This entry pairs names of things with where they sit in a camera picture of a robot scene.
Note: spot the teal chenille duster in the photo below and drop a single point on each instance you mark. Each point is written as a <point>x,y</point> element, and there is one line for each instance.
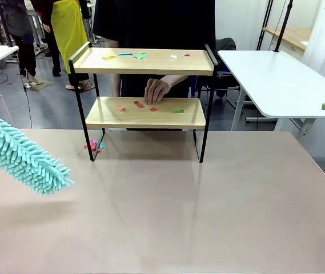
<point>16,148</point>

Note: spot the person's left forearm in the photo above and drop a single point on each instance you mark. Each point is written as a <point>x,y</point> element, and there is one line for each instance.
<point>176,80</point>

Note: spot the person's right forearm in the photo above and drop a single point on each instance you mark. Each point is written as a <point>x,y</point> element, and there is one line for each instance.
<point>115,85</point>

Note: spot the two-tier wood metal shelf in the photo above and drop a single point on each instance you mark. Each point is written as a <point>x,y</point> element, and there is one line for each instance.
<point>150,70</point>

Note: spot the person's left hand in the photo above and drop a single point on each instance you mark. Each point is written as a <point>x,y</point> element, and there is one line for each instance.
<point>156,91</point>

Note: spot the large white side table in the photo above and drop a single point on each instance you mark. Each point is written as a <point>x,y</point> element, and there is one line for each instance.
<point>279,82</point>

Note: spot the wooden workbench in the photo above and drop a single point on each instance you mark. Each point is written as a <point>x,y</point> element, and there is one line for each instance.
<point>290,34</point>

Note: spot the black stand pole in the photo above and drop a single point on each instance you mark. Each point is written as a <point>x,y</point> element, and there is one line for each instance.
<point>284,23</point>

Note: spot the black tripod stand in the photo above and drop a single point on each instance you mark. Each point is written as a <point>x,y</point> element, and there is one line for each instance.
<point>265,25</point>

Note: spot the black chair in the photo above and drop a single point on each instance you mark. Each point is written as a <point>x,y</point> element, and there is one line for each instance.
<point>226,45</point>

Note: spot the white paper scrap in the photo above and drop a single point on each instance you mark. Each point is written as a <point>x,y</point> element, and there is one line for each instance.
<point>173,56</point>

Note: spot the long red paper scrap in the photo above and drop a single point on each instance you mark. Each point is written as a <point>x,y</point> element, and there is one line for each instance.
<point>139,104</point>

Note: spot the person in black clothes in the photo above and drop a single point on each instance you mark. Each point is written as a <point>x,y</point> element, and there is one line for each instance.
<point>156,23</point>

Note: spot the curved green paper scrap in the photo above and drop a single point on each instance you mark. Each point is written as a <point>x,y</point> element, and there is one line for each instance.
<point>141,56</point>

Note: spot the orange paper scrap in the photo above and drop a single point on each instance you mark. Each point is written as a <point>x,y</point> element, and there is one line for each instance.
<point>121,108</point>

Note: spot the person in yellow apron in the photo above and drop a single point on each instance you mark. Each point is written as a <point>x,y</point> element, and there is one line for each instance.
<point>68,28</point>

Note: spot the olive floor mat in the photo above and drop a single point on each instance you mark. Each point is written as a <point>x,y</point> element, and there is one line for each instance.
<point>42,85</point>

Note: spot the person in dark grey clothes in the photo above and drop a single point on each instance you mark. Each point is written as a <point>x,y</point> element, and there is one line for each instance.
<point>19,17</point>

